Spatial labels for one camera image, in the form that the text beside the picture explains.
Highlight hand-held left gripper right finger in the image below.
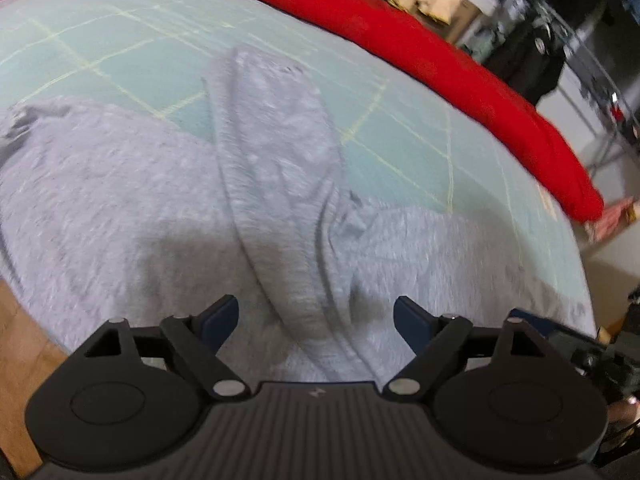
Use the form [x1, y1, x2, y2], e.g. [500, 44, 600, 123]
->
[382, 296, 551, 401]

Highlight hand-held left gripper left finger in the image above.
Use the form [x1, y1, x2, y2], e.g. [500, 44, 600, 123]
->
[85, 294, 251, 401]

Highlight grey sweatshirt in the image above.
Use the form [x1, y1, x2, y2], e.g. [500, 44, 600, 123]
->
[0, 45, 598, 386]

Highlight metal clothes drying rack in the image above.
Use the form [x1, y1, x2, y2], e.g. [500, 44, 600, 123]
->
[520, 0, 640, 171]

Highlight red quilt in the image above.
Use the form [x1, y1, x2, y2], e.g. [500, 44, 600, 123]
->
[160, 0, 606, 223]

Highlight black jacket with badge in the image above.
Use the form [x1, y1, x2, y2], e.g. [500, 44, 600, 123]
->
[484, 22, 568, 107]

